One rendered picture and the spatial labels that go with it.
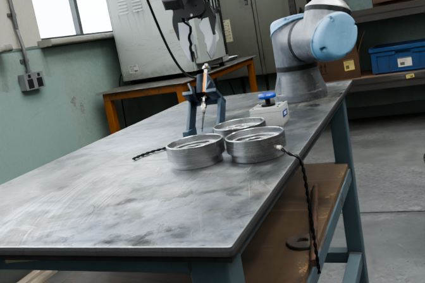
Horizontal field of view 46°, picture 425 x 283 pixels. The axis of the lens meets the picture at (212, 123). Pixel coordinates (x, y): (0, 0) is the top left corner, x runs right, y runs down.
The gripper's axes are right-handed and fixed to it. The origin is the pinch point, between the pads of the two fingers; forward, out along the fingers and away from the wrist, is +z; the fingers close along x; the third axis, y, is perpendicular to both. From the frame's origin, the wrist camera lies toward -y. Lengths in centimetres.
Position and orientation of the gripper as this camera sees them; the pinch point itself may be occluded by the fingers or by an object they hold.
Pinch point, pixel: (200, 55)
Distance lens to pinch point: 115.0
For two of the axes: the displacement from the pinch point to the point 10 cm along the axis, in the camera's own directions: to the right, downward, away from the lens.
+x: -9.3, 1.0, 3.7
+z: 1.8, 9.7, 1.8
